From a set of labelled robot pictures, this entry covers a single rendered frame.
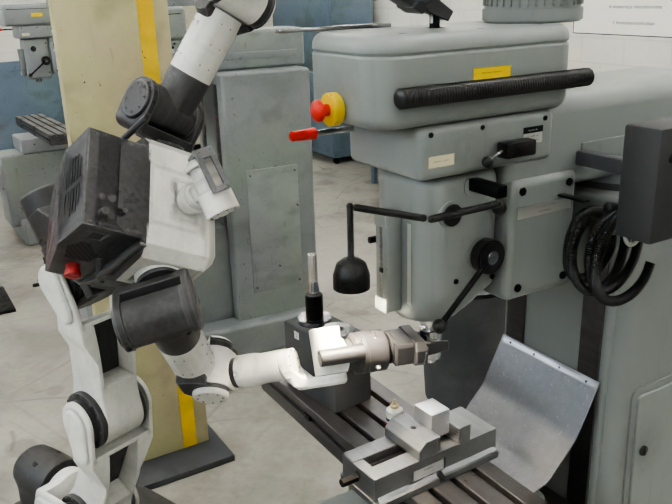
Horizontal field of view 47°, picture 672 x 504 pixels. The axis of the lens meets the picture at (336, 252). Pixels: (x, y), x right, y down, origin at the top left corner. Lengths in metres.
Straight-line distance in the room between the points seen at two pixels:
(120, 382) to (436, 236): 0.84
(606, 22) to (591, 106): 5.07
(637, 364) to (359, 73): 0.97
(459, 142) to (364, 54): 0.25
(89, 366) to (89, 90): 1.40
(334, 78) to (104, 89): 1.72
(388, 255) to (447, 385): 2.31
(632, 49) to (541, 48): 5.07
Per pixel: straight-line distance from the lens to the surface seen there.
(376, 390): 2.12
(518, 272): 1.63
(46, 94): 10.44
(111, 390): 1.89
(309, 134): 1.50
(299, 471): 3.45
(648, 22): 6.50
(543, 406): 1.97
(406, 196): 1.50
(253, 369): 1.65
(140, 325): 1.43
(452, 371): 3.74
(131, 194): 1.48
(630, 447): 2.01
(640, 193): 1.48
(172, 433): 3.57
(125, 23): 3.05
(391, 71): 1.33
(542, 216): 1.63
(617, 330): 1.85
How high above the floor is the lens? 1.97
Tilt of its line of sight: 19 degrees down
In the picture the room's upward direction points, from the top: 2 degrees counter-clockwise
